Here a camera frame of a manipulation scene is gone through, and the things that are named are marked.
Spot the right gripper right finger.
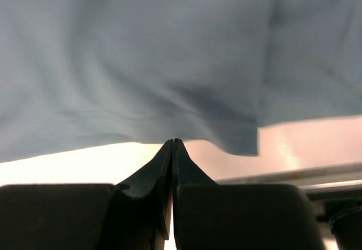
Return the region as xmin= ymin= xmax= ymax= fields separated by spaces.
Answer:
xmin=171 ymin=139 xmax=218 ymax=249

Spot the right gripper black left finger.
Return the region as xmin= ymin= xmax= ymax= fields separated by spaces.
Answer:
xmin=97 ymin=140 xmax=173 ymax=249

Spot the teal t-shirt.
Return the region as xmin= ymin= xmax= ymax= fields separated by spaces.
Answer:
xmin=1 ymin=0 xmax=361 ymax=162

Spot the aluminium front rail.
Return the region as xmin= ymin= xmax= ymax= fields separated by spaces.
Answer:
xmin=217 ymin=162 xmax=361 ymax=200

